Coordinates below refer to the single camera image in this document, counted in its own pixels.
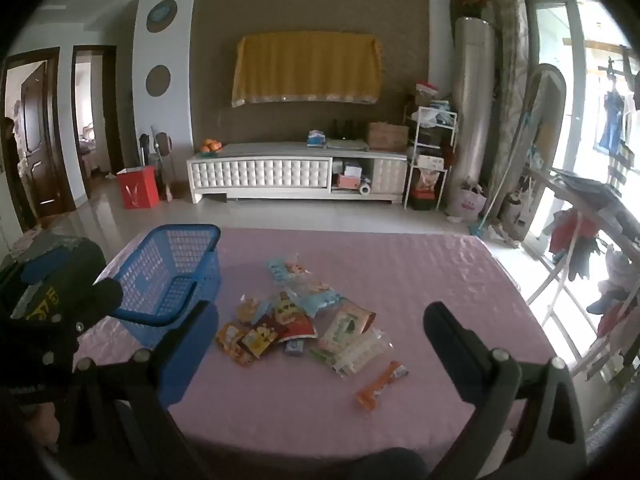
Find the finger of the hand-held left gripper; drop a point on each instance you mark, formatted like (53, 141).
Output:
(102, 295)

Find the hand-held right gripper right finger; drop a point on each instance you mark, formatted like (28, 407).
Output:
(447, 340)

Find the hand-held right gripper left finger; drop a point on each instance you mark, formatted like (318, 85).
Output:
(192, 350)

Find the blue plastic basket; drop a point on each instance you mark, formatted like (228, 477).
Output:
(170, 265)

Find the orange stick snack packet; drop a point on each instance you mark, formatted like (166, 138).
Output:
(382, 385)

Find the grey patterned cloth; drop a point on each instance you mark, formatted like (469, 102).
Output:
(55, 247)

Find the round cookie packet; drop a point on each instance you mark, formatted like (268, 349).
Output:
(247, 310)

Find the green and white snack packet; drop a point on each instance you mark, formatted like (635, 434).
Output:
(345, 327)

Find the red packet with yellow label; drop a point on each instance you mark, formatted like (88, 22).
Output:
(295, 320)

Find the red paper bag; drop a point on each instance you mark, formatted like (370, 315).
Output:
(138, 187)

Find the pink and white bag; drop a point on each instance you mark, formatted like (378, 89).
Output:
(471, 205)

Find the pink quilted bed cover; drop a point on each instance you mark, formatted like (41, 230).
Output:
(325, 410)

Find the black upright appliance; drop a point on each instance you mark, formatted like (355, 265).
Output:
(144, 147)

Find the orange printed bag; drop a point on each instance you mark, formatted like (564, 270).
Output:
(426, 181)

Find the standing fan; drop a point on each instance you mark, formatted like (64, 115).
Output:
(162, 142)

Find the brown wooden door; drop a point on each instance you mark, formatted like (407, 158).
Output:
(42, 135)

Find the white paper roll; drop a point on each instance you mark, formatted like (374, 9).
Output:
(365, 189)

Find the white tissue pack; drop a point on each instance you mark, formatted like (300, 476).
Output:
(431, 161)

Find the clothes drying rack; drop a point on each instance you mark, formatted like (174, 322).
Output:
(585, 220)

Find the heap of oranges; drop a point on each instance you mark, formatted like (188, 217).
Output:
(211, 146)

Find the white metal rack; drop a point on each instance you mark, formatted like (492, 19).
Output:
(407, 160)

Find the red box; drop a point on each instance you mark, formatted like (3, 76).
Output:
(346, 181)

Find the white tufted TV cabinet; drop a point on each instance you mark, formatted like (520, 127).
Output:
(260, 172)

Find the white and blue box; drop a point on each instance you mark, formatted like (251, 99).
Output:
(352, 168)

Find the cardboard box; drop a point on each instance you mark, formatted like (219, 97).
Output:
(387, 135)

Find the grey flat tray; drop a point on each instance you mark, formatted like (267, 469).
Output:
(347, 144)

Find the dark bottle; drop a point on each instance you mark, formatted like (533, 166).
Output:
(355, 130)
(335, 130)

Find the silver covered standing air conditioner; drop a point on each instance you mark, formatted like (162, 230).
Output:
(472, 110)

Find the grey leaning board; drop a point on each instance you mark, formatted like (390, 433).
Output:
(542, 120)

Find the blue tissue box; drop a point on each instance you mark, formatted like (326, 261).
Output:
(316, 139)

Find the hanging clothes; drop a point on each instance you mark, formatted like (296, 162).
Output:
(612, 115)

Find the patterned leaning mattress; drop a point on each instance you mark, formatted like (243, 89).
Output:
(510, 60)

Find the yellow cloth cover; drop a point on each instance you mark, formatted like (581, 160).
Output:
(305, 67)

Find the brown door frame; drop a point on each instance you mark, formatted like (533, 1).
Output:
(115, 110)

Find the plain round wall decoration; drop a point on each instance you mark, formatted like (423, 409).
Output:
(157, 80)

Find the round wall decoration with print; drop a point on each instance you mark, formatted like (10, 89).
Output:
(161, 15)

